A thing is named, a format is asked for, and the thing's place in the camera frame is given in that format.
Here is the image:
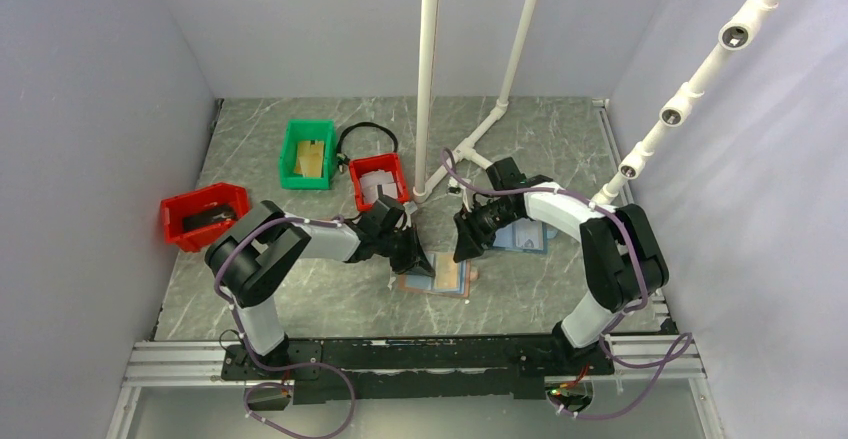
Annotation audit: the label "white PVC camera pole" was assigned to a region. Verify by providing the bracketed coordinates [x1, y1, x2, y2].
[591, 0, 779, 205]

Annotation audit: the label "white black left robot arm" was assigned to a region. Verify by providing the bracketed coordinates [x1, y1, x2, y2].
[204, 196, 435, 379]

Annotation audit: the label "black item in red bin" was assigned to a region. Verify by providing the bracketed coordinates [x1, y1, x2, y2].
[182, 204, 238, 232]

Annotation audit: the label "tan card holder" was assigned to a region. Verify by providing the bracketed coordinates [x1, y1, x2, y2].
[396, 252, 479, 299]

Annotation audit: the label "green bin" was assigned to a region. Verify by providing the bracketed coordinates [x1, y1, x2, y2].
[278, 120, 337, 190]

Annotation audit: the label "yellow cards in green bin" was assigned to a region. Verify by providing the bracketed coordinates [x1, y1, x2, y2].
[293, 140, 325, 179]

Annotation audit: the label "gold VIP card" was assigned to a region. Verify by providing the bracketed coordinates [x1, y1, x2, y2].
[433, 253, 467, 294]

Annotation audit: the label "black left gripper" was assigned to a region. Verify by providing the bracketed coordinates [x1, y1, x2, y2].
[376, 223, 435, 278]

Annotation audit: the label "large red bin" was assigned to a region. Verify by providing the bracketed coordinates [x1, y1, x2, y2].
[159, 182, 251, 252]

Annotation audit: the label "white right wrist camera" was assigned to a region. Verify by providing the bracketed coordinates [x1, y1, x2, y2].
[447, 179, 464, 196]

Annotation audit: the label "white cards in red bin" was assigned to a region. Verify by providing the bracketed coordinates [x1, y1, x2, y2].
[359, 170, 399, 205]

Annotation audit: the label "black cable loop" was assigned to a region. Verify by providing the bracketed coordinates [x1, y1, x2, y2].
[334, 121, 400, 172]

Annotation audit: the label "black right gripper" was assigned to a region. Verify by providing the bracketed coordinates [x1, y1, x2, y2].
[453, 200, 520, 263]

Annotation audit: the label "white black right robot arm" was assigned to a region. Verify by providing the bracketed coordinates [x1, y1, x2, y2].
[452, 158, 669, 374]

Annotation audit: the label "white PVC pipe frame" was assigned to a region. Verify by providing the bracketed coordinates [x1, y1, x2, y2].
[412, 0, 538, 204]

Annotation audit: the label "blue card holder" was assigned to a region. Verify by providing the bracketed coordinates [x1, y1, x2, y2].
[492, 219, 556, 254]

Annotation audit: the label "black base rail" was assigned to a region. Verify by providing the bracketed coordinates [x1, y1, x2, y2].
[221, 333, 614, 405]

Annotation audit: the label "small red bin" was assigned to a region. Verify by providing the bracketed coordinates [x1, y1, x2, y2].
[348, 152, 411, 212]

